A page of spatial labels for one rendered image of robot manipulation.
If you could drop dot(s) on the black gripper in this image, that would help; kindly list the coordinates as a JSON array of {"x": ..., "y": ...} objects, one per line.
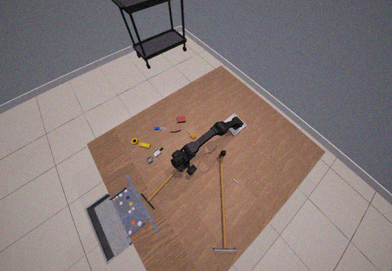
[{"x": 190, "y": 169}]

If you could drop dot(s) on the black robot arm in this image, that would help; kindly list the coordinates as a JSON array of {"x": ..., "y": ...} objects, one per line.
[{"x": 190, "y": 149}]

